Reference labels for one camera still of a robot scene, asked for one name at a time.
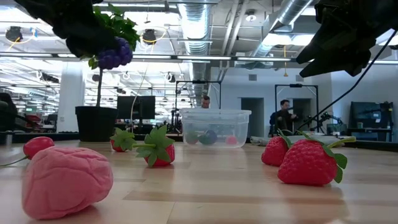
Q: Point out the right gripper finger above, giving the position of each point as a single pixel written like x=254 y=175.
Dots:
x=348 y=63
x=332 y=49

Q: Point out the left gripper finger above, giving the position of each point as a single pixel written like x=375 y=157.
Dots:
x=90 y=43

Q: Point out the purple toy grape bunch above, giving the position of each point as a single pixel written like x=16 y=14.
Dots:
x=115 y=54

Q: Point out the red toy strawberry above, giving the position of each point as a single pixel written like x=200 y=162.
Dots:
x=122 y=138
x=308 y=163
x=273 y=151
x=163 y=155

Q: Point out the red toy cherry with stem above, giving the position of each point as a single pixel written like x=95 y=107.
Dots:
x=37 y=145

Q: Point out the small pink toy fruit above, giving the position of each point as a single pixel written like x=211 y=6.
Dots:
x=231 y=140

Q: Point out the small black background robot arm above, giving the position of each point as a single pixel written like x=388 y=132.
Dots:
x=326 y=117

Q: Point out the clear plastic tupperware container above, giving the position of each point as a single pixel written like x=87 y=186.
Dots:
x=217 y=119

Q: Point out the black ceiling-mounted device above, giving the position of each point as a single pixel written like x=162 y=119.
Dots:
x=14 y=33
x=149 y=36

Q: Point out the black cabinet with screen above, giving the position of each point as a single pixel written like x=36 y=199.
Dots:
x=370 y=116

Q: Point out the green potted plant black pot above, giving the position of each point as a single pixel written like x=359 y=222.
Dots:
x=96 y=124

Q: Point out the black background monitor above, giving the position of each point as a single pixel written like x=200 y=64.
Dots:
x=146 y=107

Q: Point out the person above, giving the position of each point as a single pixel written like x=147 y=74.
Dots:
x=283 y=119
x=205 y=102

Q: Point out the black office chair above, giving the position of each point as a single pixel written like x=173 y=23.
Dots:
x=7 y=115

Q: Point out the grey folded cloth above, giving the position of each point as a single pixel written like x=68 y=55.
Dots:
x=256 y=141

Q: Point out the pink wrinkled toy fruit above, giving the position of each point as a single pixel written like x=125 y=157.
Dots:
x=65 y=183

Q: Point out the black metal frame stand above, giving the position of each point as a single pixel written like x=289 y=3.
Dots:
x=295 y=85
x=199 y=82

